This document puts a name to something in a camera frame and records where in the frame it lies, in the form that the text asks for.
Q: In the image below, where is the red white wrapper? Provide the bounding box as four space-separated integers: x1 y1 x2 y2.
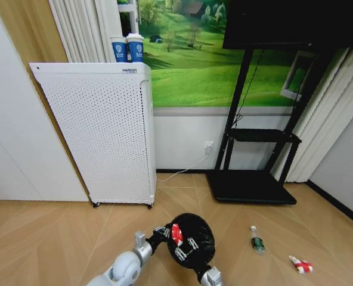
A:
170 223 184 247
288 254 315 275

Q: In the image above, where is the black round trash bin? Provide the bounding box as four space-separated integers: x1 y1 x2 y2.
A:
165 212 216 271

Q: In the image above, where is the black television floor stand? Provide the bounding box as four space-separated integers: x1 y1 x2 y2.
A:
205 43 334 207

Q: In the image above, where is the clear plastic bottle green label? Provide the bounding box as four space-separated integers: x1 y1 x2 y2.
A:
249 225 268 256

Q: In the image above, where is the white perforated air purifier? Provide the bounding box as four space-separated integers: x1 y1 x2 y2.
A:
29 61 158 209

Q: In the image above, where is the green meadow landscape poster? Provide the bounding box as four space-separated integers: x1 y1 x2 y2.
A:
116 0 349 108

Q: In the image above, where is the cream pleated curtain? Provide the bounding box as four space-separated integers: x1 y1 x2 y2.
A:
272 46 353 184
48 0 124 64

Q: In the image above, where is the blue white paper cup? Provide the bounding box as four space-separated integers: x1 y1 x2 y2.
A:
109 35 129 63
125 32 145 64

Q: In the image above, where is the black television screen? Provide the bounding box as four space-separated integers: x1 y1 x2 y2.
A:
222 0 353 50

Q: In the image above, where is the white power cable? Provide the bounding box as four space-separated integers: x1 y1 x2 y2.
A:
156 152 209 183

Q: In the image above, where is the black hanging cable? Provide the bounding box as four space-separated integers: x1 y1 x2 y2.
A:
233 49 265 126

